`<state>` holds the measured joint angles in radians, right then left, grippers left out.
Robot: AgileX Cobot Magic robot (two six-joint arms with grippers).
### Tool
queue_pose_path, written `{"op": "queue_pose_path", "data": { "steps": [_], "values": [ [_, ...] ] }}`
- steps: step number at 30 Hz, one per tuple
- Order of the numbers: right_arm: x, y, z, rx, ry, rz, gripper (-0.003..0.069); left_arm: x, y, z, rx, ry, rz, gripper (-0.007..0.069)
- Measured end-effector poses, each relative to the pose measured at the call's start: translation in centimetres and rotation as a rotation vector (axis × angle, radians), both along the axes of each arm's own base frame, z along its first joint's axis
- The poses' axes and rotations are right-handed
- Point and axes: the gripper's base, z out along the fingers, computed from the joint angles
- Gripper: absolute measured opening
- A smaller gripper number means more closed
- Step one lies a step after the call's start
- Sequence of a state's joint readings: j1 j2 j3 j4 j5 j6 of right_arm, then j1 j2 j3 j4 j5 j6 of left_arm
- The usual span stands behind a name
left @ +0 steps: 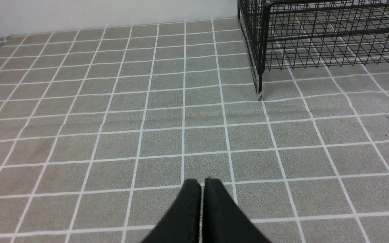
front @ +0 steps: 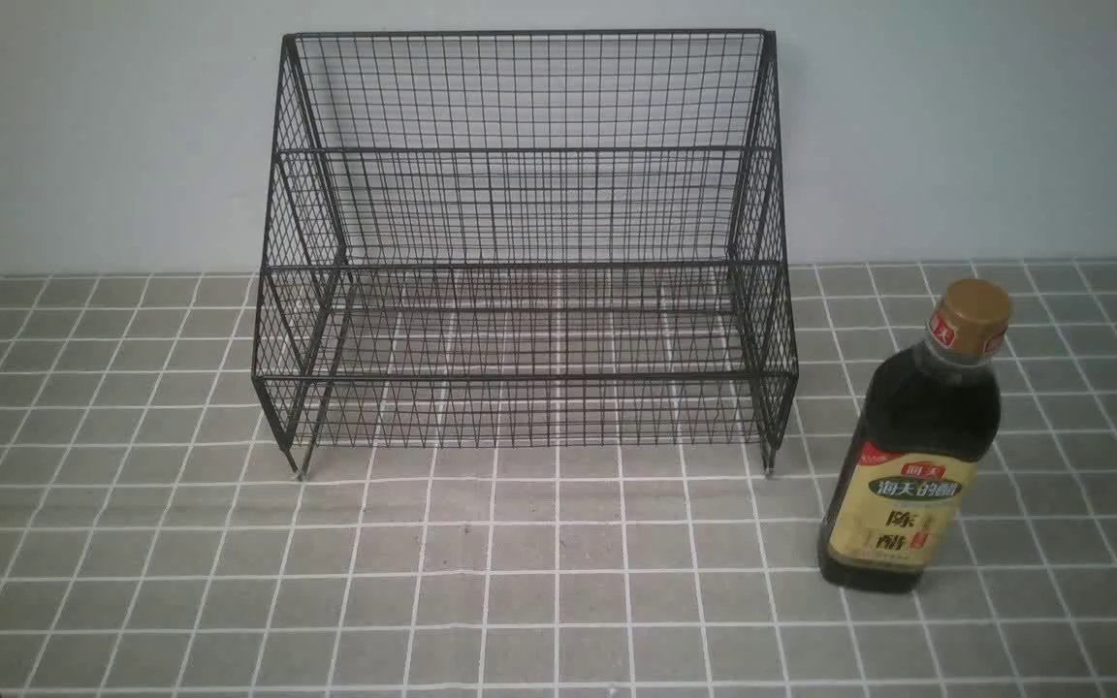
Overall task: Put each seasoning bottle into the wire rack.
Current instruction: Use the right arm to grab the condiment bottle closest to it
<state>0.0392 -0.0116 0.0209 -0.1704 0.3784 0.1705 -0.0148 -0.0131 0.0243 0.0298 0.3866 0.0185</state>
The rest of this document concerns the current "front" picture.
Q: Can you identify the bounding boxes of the dark vinegar bottle gold cap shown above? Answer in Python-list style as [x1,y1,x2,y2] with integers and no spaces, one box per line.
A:
[818,278,1012,593]

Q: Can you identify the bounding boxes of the black wire mesh rack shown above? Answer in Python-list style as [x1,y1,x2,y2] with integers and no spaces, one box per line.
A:
[251,28,799,480]

